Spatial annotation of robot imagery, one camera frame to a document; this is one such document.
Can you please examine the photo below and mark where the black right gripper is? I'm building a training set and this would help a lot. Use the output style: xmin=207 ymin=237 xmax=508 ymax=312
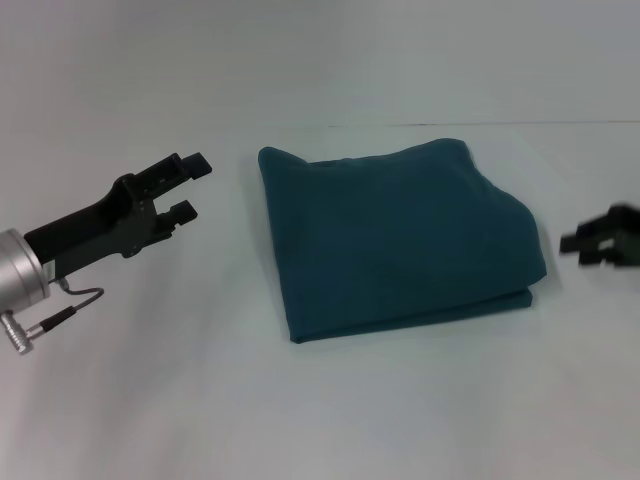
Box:
xmin=558 ymin=201 xmax=640 ymax=270

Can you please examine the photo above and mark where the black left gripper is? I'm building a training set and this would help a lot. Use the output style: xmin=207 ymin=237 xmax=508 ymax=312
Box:
xmin=22 ymin=150 xmax=214 ymax=279

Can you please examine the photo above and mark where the teal blue t-shirt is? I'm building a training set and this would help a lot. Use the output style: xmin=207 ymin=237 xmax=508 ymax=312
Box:
xmin=256 ymin=137 xmax=550 ymax=346

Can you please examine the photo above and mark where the left gripper cable with plug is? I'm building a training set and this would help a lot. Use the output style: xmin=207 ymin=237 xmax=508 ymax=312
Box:
xmin=0 ymin=278 xmax=107 ymax=357

